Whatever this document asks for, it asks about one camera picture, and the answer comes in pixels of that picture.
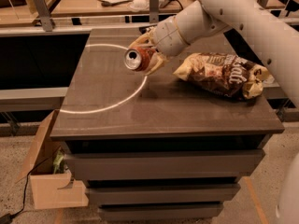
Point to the red coca-cola can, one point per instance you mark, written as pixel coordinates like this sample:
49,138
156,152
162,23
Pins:
138,58

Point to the cardboard box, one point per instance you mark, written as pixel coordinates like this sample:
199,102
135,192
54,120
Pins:
50,190

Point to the grey drawer cabinet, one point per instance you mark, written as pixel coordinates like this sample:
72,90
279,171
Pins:
155,147

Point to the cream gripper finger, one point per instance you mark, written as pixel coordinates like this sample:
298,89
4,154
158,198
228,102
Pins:
145,40
154,61

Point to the green item in box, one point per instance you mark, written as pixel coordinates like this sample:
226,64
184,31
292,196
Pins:
58,163

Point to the brown yellow chip bag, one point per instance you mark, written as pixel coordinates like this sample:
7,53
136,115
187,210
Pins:
224,74

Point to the metal bracket left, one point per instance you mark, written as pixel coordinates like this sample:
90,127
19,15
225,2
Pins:
44,15

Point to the metal bracket middle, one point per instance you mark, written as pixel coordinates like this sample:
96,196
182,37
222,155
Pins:
153,11

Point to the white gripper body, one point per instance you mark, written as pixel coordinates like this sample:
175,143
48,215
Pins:
168,35

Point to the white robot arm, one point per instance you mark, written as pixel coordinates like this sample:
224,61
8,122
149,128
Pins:
274,42

